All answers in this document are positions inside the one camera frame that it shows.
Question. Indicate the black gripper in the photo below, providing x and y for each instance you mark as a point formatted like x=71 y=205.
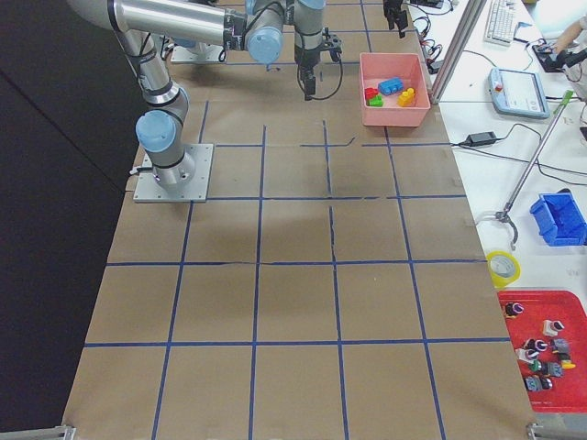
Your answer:
x=304 y=58
x=397 y=14

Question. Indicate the red toy block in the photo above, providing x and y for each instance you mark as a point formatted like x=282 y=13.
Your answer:
x=370 y=93

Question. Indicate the blue toy block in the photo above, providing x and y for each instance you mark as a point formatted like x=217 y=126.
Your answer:
x=390 y=86

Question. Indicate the green toy block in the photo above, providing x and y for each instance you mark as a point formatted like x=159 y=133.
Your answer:
x=375 y=101

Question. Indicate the yellow toy block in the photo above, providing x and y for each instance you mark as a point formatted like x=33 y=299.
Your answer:
x=407 y=97

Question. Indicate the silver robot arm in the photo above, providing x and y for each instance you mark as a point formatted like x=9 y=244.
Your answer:
x=234 y=95

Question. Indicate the pink plastic box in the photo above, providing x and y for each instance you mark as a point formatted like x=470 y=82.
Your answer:
x=377 y=67

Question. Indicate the white keyboard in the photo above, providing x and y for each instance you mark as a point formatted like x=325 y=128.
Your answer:
x=500 y=22

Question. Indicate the teach pendant tablet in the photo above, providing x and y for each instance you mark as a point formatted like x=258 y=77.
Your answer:
x=518 y=93

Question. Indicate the black power adapter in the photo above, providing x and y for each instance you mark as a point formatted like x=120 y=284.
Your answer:
x=480 y=139

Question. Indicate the blue plastic bin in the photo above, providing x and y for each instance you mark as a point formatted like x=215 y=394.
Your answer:
x=559 y=219

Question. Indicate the yellow tape roll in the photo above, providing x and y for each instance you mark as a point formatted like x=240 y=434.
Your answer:
x=504 y=268

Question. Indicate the red plastic tray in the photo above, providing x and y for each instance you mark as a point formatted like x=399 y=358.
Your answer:
x=548 y=333

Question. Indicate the aluminium frame post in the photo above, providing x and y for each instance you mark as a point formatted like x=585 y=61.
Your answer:
x=468 y=20

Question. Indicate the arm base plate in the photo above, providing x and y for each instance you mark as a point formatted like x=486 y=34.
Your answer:
x=186 y=182
x=200 y=53

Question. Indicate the green handled reacher grabber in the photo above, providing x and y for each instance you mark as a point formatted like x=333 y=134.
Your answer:
x=503 y=216

